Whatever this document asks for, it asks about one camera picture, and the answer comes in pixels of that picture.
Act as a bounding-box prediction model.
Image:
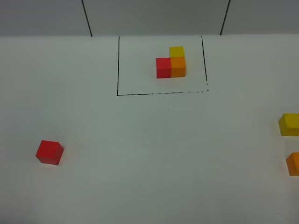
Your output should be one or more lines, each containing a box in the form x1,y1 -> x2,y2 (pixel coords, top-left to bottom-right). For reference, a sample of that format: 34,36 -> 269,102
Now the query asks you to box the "template red block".
156,57 -> 171,78

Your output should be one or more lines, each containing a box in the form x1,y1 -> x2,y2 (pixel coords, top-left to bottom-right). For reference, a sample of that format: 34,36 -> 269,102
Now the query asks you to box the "template orange block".
171,57 -> 186,77

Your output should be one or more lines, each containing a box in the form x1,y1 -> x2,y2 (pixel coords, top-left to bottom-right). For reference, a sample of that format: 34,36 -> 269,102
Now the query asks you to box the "template yellow block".
169,46 -> 185,58

